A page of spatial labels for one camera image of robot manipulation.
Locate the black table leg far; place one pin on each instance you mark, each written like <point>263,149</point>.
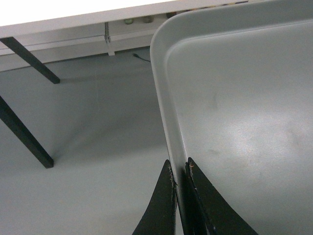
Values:
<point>28,57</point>

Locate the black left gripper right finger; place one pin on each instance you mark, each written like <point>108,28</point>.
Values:
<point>210,213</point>

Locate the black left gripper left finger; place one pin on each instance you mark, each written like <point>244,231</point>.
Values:
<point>160,215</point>

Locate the grey serving tray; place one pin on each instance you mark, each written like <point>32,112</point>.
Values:
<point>235,90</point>

